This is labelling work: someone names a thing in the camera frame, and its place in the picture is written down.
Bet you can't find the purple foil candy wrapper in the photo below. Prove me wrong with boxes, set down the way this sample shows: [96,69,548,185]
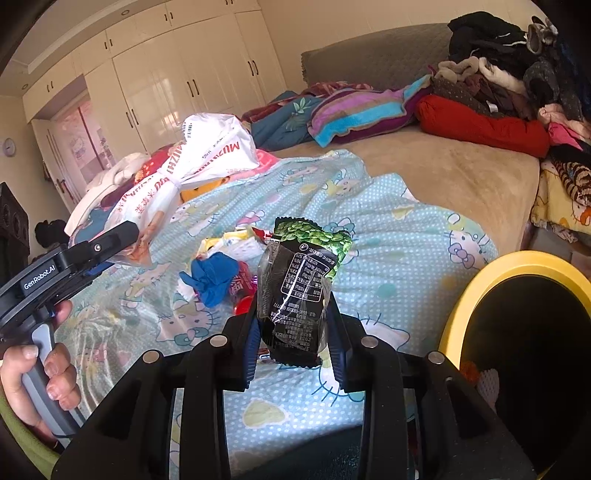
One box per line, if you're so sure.
[228,271,256,302]

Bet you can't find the black green snack packet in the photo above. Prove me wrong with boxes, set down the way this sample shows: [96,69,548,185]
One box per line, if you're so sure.
[256,217,353,368]

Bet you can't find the white printed plastic bag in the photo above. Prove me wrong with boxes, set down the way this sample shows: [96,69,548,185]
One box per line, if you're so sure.
[65,113,257,265]

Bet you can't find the red plastic bottle cap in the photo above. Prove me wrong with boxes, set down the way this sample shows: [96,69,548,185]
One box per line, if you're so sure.
[233,295,254,315]

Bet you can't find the green sleeve left forearm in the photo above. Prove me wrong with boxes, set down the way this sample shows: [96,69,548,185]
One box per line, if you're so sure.
[0,390,59,479]

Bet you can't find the person's left hand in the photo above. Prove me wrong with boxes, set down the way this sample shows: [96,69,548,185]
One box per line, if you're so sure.
[0,299,82,439]

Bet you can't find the white foam net sleeve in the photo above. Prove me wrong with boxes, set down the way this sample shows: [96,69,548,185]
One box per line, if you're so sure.
[477,369,500,411]

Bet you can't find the red crumpled wrapper in bin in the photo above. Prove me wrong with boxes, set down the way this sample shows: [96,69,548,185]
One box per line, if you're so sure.
[460,360,481,386]

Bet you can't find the black bin with yellow rim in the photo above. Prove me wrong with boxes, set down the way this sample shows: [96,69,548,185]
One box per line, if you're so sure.
[439,250,590,479]

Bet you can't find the light blue Hello Kitty blanket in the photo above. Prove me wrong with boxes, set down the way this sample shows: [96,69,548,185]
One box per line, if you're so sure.
[57,150,499,475]

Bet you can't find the blue crumpled glove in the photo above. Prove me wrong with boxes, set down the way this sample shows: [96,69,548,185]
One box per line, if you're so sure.
[179,252,239,308]

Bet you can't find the yellow white snack wrapper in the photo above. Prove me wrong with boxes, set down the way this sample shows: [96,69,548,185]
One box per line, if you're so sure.
[197,227,266,262]

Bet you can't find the beige bed sheet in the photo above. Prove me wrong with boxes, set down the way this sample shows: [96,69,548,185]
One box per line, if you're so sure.
[271,124,541,257]

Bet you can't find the yellow cartoon blanket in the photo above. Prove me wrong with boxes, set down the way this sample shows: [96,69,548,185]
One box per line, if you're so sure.
[530,159,590,237]

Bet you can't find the red folded cushion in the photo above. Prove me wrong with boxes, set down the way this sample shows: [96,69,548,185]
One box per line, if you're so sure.
[415,94,550,158]

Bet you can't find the white glossy wardrobe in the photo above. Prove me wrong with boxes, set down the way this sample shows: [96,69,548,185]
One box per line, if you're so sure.
[23,1,286,157]

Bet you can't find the dark blue leaf blanket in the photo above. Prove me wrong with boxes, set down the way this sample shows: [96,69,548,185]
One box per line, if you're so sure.
[250,95,322,152]

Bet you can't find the purple striped blanket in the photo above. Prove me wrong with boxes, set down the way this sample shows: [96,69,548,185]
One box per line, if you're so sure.
[308,75,433,147]

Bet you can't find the pile of mixed clothes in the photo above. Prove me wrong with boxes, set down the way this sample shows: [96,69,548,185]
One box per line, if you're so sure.
[432,11,590,165]

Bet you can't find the grey padded headboard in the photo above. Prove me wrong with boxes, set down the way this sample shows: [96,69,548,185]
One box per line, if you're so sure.
[301,23,452,90]

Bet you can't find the round wall clock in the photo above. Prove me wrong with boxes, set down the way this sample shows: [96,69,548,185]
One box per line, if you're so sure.
[1,138,16,158]

